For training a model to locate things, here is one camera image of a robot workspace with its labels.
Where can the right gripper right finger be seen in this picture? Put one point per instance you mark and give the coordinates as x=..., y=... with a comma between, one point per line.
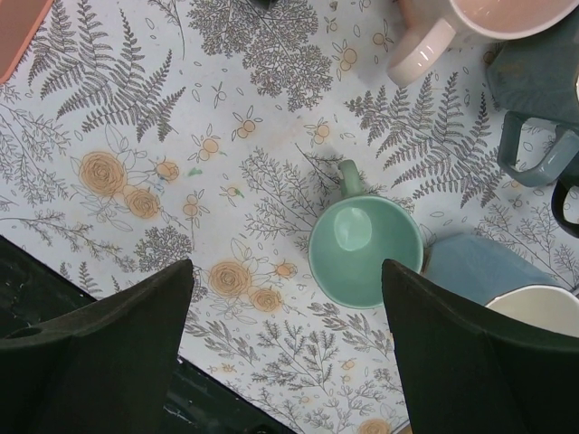
x=469, y=368

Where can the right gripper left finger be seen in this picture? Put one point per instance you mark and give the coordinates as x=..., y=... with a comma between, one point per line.
x=102, y=368

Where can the green mug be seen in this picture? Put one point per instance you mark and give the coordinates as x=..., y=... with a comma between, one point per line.
x=354, y=236

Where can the dark teal faceted mug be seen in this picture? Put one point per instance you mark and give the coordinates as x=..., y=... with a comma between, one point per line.
x=536, y=78

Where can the pink mug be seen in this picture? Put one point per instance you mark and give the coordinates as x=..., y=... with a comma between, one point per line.
x=432, y=27

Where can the salmon pink tray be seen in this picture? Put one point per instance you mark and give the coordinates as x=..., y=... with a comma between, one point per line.
x=19, y=22

